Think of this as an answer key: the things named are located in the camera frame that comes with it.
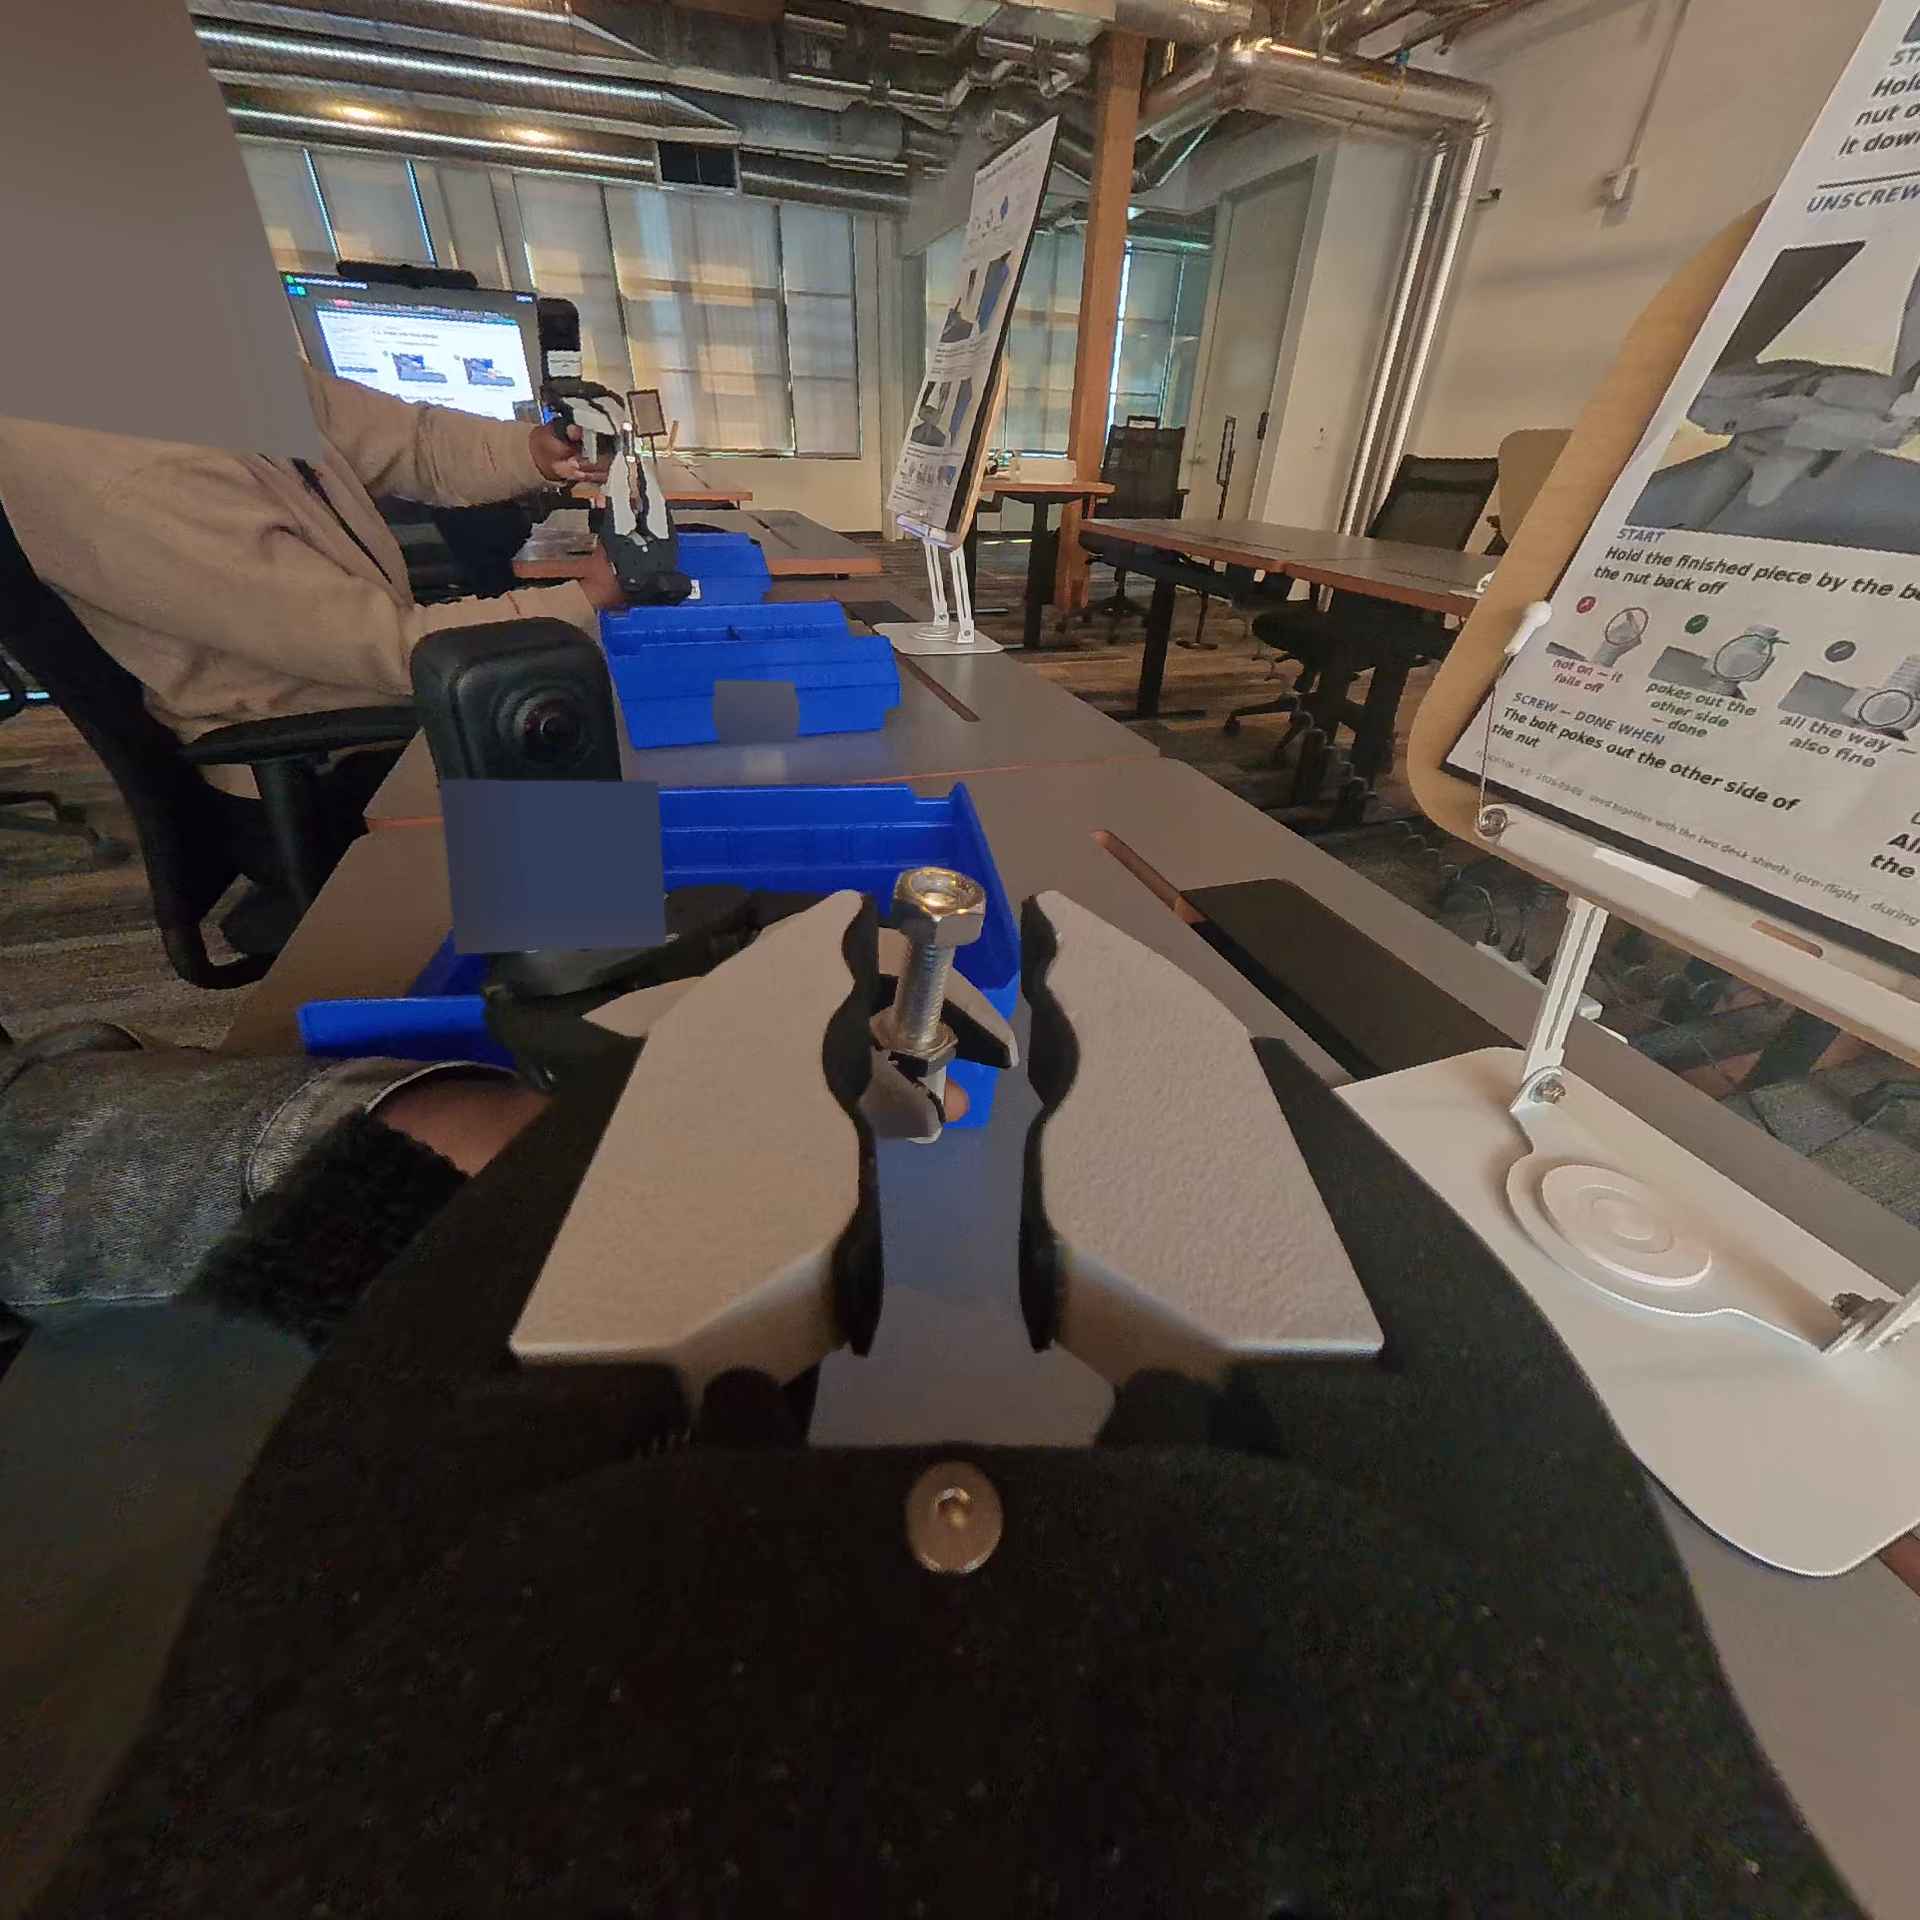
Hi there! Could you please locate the person's left hand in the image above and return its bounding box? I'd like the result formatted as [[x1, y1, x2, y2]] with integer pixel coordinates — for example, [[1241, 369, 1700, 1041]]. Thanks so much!
[[376, 1076, 557, 1181]]

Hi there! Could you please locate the printed instruction sheet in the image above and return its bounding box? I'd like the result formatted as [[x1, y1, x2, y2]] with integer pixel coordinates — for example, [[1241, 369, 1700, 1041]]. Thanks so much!
[[884, 116, 1060, 541], [1443, 0, 1920, 963]]

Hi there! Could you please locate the wooden office table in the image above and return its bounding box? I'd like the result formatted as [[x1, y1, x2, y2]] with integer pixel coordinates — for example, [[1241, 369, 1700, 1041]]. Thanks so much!
[[983, 478, 1116, 649], [1079, 517, 1501, 723]]

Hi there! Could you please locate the computer monitor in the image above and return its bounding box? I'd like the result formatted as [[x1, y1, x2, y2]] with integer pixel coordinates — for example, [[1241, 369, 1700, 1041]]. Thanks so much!
[[282, 270, 545, 430]]

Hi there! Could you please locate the black desk mat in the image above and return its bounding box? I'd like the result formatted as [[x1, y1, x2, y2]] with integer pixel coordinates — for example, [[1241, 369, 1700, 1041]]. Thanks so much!
[[1181, 878, 1520, 1086]]

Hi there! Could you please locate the silver ventilation duct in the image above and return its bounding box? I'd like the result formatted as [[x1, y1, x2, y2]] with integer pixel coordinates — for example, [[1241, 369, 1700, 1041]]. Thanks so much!
[[1141, 29, 1501, 160]]

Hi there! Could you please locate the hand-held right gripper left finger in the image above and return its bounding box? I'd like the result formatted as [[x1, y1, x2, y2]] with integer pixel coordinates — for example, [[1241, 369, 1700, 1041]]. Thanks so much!
[[508, 892, 889, 1376]]

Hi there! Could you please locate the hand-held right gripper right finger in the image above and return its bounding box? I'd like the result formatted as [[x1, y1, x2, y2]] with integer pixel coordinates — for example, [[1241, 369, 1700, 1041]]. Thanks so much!
[[1018, 888, 1387, 1385]]

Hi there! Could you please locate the person's left forearm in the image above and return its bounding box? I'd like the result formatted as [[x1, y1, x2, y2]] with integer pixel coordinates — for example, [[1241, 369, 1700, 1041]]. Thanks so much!
[[0, 1035, 467, 1336]]

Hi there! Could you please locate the blue plastic bin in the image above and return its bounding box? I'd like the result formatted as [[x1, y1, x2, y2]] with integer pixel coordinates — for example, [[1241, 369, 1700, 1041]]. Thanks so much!
[[668, 533, 775, 607], [297, 780, 1025, 1129], [599, 598, 905, 752]]

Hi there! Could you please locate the wooden column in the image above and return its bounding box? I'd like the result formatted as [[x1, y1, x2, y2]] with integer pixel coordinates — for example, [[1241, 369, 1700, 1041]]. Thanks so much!
[[1055, 29, 1151, 616]]

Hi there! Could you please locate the silver hex bolt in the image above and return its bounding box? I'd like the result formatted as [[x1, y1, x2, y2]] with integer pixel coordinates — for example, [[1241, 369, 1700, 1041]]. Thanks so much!
[[866, 863, 993, 1057]]

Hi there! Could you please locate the white metal board stand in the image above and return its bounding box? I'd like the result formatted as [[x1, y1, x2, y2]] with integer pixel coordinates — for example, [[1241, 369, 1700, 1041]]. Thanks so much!
[[877, 517, 1004, 655], [1333, 847, 1920, 1579]]

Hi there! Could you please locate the black office chair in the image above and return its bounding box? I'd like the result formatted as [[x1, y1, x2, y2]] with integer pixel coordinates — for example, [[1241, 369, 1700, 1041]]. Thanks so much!
[[1083, 422, 1186, 632], [0, 509, 426, 992], [1224, 454, 1501, 817]]

